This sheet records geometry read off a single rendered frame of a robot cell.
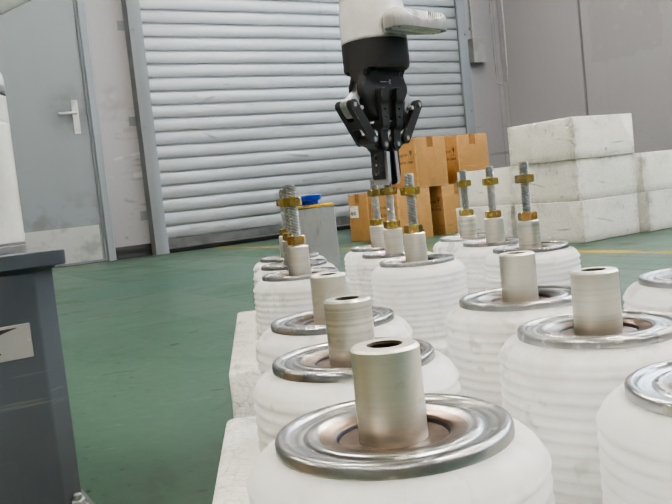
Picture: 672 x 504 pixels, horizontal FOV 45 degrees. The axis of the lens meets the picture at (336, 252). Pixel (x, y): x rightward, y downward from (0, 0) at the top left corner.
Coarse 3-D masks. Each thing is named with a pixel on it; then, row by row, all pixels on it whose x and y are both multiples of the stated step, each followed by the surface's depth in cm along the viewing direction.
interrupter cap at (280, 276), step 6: (288, 270) 83; (312, 270) 82; (318, 270) 81; (324, 270) 80; (330, 270) 78; (336, 270) 79; (264, 276) 79; (270, 276) 80; (276, 276) 78; (282, 276) 78; (288, 276) 76; (294, 276) 76; (300, 276) 76; (306, 276) 76
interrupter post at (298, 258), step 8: (288, 248) 79; (296, 248) 78; (304, 248) 79; (288, 256) 79; (296, 256) 78; (304, 256) 79; (288, 264) 79; (296, 264) 78; (304, 264) 79; (296, 272) 79; (304, 272) 79
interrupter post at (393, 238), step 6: (396, 228) 92; (384, 234) 92; (390, 234) 91; (396, 234) 91; (402, 234) 92; (384, 240) 92; (390, 240) 91; (396, 240) 91; (402, 240) 92; (390, 246) 91; (396, 246) 91; (402, 246) 92; (390, 252) 91; (396, 252) 91; (402, 252) 92
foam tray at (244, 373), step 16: (240, 320) 102; (256, 320) 102; (240, 336) 90; (256, 336) 90; (240, 352) 81; (256, 352) 80; (448, 352) 74; (240, 368) 73; (256, 368) 72; (240, 384) 72; (240, 400) 72; (240, 416) 72
